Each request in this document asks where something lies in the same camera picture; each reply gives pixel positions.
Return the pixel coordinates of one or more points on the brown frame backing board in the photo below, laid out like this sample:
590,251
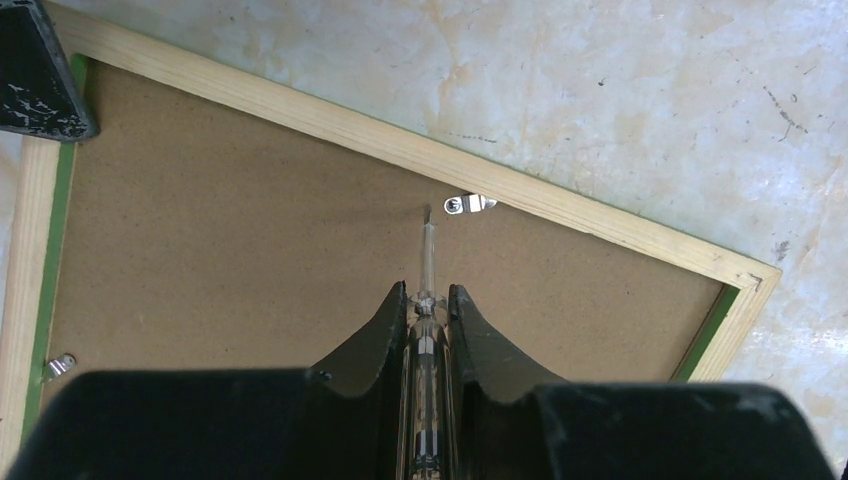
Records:
201,237

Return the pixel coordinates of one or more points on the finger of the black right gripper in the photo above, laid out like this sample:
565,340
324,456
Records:
39,94

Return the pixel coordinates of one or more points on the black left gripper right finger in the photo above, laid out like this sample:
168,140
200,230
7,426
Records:
516,419

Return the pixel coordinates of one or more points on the green wooden picture frame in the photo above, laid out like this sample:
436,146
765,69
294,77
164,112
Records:
45,178

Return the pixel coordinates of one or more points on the clear handle screwdriver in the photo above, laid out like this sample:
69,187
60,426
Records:
427,439

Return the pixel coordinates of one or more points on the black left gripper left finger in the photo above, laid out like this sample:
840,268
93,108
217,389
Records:
338,419

